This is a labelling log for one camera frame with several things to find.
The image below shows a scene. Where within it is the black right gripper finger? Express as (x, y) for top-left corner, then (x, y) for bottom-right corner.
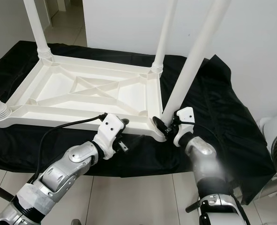
(152, 116), (170, 135)

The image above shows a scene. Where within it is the white plastic table top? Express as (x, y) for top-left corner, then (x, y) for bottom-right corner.
(0, 54), (172, 141)

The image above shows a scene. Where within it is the black cloth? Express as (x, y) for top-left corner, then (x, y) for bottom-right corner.
(0, 41), (276, 205)

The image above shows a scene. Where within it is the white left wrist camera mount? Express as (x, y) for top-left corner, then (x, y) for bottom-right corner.
(95, 113), (125, 160)

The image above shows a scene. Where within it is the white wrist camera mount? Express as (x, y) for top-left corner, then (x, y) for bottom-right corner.
(173, 106), (196, 147)
(95, 113), (125, 160)

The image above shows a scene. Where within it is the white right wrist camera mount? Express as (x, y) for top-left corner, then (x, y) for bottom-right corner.
(173, 106), (196, 147)

